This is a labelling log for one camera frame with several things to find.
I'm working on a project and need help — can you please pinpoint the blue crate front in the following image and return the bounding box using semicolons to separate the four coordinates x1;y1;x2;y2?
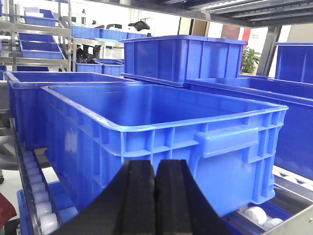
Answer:
40;82;288;216

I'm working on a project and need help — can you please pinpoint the left roller track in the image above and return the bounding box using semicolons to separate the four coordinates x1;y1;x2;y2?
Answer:
9;118;78;235

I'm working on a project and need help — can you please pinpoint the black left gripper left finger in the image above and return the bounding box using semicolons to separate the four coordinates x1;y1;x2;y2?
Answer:
54;160;156;235

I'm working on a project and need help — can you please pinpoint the green potted plant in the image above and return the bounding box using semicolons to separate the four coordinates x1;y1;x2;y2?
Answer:
241;47;261;74

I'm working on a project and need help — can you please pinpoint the blue crate behind left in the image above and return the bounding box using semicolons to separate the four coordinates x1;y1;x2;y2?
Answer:
4;71;134;149

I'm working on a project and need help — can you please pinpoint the blue crate far right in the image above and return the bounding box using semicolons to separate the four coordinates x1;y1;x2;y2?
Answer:
275;42;313;84

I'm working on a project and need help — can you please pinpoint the blue crate stacked rear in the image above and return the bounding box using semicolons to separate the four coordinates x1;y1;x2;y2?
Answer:
122;35;247;87

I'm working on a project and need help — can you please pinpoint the roller track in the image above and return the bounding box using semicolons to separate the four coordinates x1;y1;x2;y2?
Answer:
223;166;313;235
9;118;78;235

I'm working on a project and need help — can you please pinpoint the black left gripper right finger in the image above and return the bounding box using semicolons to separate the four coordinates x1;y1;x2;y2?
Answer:
156;160;232;235

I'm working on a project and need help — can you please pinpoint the overhead shelf frame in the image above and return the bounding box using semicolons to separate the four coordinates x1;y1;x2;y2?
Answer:
106;0;313;28

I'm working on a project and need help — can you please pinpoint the right roller track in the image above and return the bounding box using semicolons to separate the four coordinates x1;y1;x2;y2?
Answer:
223;166;313;235

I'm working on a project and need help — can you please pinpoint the steel shelf rack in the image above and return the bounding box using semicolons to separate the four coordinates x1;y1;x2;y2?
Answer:
0;0;72;71

